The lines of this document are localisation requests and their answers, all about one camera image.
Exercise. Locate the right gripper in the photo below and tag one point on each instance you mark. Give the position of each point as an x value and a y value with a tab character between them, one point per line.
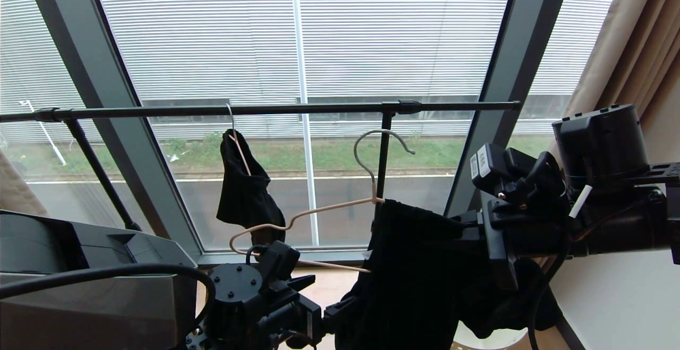
520	233

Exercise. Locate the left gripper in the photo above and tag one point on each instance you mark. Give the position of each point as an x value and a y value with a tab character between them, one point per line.
292	318

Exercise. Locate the pink clothes hanger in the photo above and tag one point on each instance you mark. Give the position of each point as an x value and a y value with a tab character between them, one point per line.
239	151
319	209

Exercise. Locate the black garment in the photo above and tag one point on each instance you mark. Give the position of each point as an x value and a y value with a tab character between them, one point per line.
414	275

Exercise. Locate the black shorts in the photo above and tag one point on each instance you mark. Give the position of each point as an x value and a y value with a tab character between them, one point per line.
244	196

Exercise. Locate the white laundry basket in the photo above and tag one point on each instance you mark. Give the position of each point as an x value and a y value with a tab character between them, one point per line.
489	339

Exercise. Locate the black clothes rack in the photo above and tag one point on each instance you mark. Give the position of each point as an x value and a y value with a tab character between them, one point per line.
212	110

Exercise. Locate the beige curtain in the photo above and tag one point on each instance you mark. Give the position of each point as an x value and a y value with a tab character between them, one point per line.
627	47
16	190

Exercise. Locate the window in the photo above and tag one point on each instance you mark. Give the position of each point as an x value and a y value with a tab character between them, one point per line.
372	36

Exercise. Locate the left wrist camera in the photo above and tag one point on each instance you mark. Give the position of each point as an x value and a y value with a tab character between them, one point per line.
276	259

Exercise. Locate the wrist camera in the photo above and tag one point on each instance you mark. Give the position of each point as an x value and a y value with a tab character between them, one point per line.
504	167
276	259

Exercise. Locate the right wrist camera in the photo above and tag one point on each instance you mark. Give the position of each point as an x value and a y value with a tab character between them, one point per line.
504	167

